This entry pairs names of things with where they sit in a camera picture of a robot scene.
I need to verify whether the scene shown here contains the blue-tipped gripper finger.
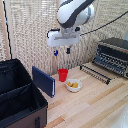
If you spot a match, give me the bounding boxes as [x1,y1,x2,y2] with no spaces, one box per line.
[65,46,72,55]
[53,49,59,57]

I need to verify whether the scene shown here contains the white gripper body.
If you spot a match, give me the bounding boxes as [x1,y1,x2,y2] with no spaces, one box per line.
[46,27,82,48]

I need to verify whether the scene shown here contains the red plastic cup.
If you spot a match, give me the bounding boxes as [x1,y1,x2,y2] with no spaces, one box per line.
[57,68,69,83]

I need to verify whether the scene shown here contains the black toaster oven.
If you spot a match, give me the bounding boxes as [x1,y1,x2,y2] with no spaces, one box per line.
[92,37,128,80]

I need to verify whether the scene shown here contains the dark blue binder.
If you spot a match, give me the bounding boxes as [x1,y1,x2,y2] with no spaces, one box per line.
[31,65,57,99]

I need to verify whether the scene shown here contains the white woven folding screen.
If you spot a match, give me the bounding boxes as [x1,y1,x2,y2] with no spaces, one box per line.
[0,0,128,77]

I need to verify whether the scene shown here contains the yellow food pieces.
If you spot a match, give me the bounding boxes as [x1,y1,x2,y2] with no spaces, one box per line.
[67,81,80,89]

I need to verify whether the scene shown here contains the white bowl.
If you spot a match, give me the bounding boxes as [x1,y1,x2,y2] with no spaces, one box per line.
[64,78,83,93]

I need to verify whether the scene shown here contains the thin black pole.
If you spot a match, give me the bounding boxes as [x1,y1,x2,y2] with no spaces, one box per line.
[1,0,13,61]

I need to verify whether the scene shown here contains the black fabric storage bag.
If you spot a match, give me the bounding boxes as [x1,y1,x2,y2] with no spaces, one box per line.
[0,58,50,128]

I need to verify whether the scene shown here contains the black wire dish rack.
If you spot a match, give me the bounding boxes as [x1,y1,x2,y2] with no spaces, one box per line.
[79,63,112,86]

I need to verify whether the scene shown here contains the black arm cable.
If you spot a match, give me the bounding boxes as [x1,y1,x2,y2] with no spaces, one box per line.
[79,10,128,37]

